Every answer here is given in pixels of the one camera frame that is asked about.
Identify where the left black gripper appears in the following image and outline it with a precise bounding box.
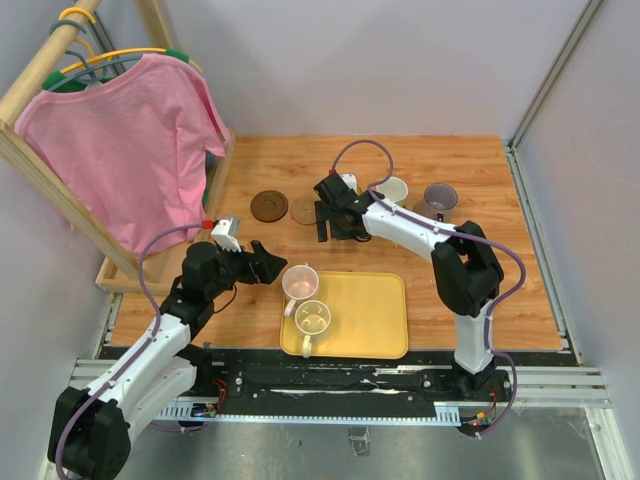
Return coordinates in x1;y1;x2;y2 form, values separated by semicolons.
206;239;287;299

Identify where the woven rattan coaster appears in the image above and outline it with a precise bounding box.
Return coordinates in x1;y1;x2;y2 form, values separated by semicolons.
290;196;316;225

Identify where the pink translucent cup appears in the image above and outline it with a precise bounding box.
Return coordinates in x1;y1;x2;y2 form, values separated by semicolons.
281;264;319;317

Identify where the dark cork coaster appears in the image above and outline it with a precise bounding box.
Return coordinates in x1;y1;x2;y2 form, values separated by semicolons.
250;190;289;223

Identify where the clear cup white handle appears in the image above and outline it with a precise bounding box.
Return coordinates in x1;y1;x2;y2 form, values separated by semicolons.
294;300;332;358

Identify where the white cup green handle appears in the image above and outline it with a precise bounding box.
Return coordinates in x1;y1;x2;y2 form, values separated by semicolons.
374;176;409;207

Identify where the purple translucent cup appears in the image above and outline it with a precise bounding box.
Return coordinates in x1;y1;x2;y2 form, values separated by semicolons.
414;183;458;222

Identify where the brown wooden coaster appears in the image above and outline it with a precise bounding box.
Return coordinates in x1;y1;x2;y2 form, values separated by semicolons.
329;217;369;242

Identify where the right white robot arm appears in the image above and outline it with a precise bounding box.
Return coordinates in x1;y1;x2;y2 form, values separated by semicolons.
314;172;504;400

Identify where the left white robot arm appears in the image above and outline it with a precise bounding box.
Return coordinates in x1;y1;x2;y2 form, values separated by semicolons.
47;240;287;479

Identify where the yellow plastic tray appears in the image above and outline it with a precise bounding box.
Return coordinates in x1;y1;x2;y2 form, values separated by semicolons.
280;271;409;360

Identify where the wooden clothes rack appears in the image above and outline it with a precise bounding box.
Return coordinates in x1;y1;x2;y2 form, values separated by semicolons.
1;1;235;295

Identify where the pink t-shirt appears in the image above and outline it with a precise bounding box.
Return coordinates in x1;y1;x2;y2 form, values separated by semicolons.
14;54;230;256

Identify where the grey clothes hanger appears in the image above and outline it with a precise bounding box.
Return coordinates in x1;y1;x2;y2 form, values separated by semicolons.
42;19;141;91

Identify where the yellow clothes hanger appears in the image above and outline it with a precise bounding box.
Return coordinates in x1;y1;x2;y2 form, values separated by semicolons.
61;0;204;74

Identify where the green garment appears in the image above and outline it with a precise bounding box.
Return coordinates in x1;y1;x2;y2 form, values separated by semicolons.
40;48;194;94

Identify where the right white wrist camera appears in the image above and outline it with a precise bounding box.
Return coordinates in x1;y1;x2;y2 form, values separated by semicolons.
340;173;358;192

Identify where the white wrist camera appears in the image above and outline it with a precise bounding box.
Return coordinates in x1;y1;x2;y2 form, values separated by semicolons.
202;216;242;252
340;173;358;192

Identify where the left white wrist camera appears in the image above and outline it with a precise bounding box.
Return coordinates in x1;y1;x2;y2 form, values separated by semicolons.
202;216;242;252

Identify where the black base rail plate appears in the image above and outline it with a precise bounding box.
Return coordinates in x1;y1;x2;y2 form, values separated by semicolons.
94;347;516;420

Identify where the aluminium frame post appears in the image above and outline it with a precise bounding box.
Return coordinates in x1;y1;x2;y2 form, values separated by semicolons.
507;0;614;151

